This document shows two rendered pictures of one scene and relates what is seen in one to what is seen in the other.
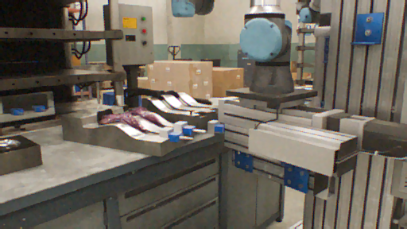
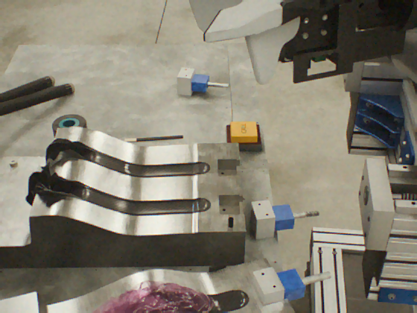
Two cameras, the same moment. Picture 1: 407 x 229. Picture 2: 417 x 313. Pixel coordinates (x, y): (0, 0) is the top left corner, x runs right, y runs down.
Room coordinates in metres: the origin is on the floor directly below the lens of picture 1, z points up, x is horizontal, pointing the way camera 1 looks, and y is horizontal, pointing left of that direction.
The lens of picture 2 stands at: (0.86, 0.59, 1.63)
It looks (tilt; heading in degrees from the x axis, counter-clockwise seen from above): 38 degrees down; 317
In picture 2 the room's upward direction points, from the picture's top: 1 degrees counter-clockwise
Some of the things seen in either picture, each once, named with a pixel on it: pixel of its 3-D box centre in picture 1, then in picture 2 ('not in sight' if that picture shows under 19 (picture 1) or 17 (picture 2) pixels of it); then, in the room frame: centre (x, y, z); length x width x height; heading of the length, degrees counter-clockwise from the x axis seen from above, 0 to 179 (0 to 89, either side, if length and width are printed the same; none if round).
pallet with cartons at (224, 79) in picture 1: (210, 85); not in sight; (6.82, -0.18, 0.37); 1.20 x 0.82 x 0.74; 52
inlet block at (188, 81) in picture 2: not in sight; (203, 83); (1.84, -0.32, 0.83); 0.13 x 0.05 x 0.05; 35
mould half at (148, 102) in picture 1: (176, 109); (113, 193); (1.61, 0.14, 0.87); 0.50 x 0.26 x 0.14; 47
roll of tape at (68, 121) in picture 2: not in sight; (70, 129); (1.92, 0.04, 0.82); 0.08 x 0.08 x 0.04
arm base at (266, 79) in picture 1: (272, 75); not in sight; (1.07, -0.24, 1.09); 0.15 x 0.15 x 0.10
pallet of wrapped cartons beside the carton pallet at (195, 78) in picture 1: (179, 85); not in sight; (6.02, 0.44, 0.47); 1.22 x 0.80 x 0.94; 48
